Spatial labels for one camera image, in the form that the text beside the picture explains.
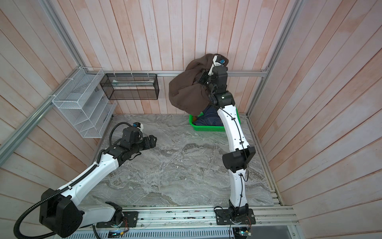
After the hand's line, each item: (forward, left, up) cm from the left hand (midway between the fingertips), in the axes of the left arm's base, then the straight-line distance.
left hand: (151, 142), depth 82 cm
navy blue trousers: (+31, -37, -12) cm, 50 cm away
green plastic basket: (+21, -36, -13) cm, 44 cm away
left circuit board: (-41, +15, -18) cm, 47 cm away
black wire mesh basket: (+44, +21, +7) cm, 49 cm away
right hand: (+25, -27, +30) cm, 47 cm away
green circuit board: (-40, -47, -19) cm, 65 cm away
